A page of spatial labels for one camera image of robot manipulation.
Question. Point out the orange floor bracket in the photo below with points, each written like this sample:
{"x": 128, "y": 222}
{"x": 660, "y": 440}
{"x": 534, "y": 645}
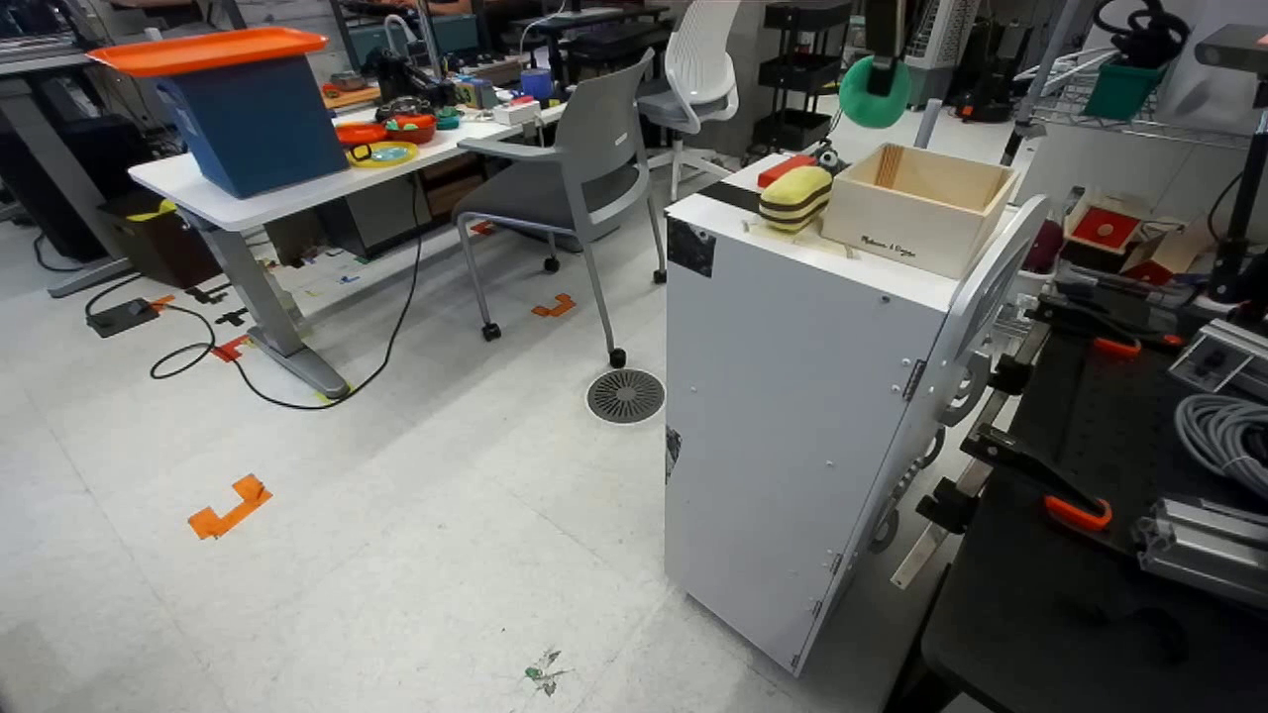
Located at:
{"x": 228, "y": 507}

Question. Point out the black camera stand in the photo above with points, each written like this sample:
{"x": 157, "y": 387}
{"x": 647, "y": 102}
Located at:
{"x": 1242, "y": 159}

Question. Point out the white toy cabinet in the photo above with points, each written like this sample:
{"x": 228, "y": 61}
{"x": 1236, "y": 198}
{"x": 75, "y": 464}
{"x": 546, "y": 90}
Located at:
{"x": 793, "y": 423}

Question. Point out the grey desk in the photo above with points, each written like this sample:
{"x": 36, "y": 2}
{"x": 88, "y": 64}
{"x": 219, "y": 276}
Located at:
{"x": 52, "y": 144}

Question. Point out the light wooden box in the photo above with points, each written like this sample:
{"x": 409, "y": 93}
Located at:
{"x": 911, "y": 218}

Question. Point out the orange bin lid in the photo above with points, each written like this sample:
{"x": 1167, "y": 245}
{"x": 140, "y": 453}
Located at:
{"x": 211, "y": 51}

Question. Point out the black perforated workbench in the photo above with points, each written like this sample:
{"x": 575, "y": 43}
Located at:
{"x": 1093, "y": 606}

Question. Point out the aluminium extrusion rail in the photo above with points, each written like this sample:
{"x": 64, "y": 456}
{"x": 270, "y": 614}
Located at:
{"x": 1201, "y": 543}

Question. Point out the red and white box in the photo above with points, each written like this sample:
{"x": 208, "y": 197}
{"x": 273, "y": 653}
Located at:
{"x": 1098, "y": 229}

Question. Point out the blue storage bin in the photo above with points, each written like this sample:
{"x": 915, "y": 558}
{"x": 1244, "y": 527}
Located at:
{"x": 252, "y": 124}

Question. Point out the white desk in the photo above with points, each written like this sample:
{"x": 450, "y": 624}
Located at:
{"x": 264, "y": 185}

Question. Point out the black power adapter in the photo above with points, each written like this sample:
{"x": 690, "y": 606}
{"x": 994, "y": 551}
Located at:
{"x": 120, "y": 316}

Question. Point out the green box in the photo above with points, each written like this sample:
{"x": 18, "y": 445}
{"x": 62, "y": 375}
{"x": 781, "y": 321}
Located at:
{"x": 1124, "y": 85}

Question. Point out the grey chair with wheels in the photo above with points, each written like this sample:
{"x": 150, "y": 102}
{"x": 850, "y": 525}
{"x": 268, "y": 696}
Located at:
{"x": 581, "y": 171}

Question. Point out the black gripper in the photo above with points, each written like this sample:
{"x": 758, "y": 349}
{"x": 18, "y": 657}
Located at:
{"x": 888, "y": 23}

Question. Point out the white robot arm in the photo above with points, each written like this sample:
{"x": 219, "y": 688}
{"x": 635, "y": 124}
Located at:
{"x": 949, "y": 27}

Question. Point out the white office chair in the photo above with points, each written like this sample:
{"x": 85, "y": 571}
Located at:
{"x": 707, "y": 64}

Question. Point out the silver metal bracket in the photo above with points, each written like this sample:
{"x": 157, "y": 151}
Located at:
{"x": 1215, "y": 360}

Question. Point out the orange tray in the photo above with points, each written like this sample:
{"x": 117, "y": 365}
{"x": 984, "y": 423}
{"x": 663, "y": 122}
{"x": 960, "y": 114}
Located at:
{"x": 383, "y": 132}

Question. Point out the round grey floor outlet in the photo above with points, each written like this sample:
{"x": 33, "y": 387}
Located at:
{"x": 622, "y": 399}

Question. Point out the black shelf cart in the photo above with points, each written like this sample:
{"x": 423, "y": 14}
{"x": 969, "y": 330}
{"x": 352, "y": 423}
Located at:
{"x": 805, "y": 74}

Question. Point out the green ball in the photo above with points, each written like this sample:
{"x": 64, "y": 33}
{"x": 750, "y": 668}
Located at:
{"x": 863, "y": 106}

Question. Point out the red block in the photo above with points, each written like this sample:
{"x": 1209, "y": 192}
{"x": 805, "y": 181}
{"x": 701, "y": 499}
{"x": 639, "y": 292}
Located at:
{"x": 787, "y": 167}

